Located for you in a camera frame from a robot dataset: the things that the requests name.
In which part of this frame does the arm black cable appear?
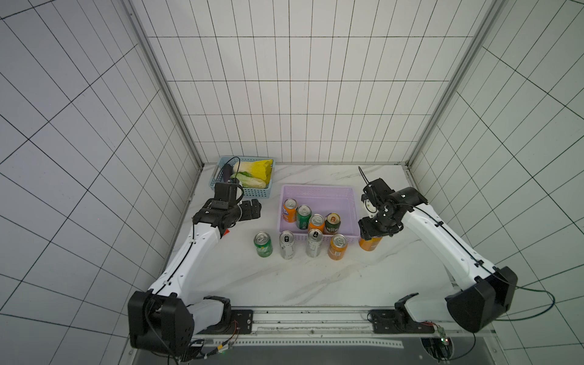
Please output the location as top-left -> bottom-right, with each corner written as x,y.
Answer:
357,166 -> 557,361
216,156 -> 241,186

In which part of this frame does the green lettuce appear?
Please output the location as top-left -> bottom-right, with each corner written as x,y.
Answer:
236,173 -> 267,189

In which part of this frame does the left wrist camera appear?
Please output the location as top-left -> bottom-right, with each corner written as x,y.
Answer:
214,182 -> 244,206

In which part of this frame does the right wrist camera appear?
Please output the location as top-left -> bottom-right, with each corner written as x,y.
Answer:
361,178 -> 395,214

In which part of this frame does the silver slim can back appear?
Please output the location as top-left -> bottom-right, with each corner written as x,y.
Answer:
279,231 -> 295,260

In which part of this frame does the green brown can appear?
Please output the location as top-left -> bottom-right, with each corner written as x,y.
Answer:
325,212 -> 341,234

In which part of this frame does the yellow napa cabbage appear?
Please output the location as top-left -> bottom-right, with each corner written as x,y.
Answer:
233,159 -> 274,185

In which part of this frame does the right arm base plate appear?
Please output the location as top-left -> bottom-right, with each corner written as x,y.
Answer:
367,309 -> 435,335

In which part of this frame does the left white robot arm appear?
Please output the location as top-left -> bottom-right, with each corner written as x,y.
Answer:
127,199 -> 262,360

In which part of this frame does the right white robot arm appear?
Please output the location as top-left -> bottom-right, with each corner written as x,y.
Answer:
358,179 -> 518,334

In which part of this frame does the purple plastic basket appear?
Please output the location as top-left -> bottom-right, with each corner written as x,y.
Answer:
280,184 -> 360,244

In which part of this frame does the blue plastic basket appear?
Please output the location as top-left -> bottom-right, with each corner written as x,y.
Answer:
209,156 -> 275,199

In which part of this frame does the dark purple eggplant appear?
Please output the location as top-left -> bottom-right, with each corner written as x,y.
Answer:
221,164 -> 234,183

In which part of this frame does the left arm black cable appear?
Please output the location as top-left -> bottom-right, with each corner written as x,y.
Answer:
216,156 -> 241,186

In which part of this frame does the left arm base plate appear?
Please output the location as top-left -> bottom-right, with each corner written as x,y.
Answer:
200,310 -> 254,335

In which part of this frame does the silver slim can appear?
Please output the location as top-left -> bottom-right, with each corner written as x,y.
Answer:
279,231 -> 295,260
306,229 -> 323,258

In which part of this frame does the aluminium mounting rail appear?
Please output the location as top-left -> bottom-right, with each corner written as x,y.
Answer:
189,307 -> 472,348

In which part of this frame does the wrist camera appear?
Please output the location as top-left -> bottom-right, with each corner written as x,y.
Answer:
214,182 -> 244,206
361,178 -> 395,214

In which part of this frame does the green sprite can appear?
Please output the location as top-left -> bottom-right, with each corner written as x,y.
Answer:
253,231 -> 273,258
297,205 -> 312,231

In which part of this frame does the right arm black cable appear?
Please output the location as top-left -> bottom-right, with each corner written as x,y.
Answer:
357,166 -> 557,361

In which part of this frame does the orange fanta can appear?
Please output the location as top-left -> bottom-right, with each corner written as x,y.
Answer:
282,199 -> 297,223
328,234 -> 348,261
359,237 -> 382,252
308,214 -> 325,233

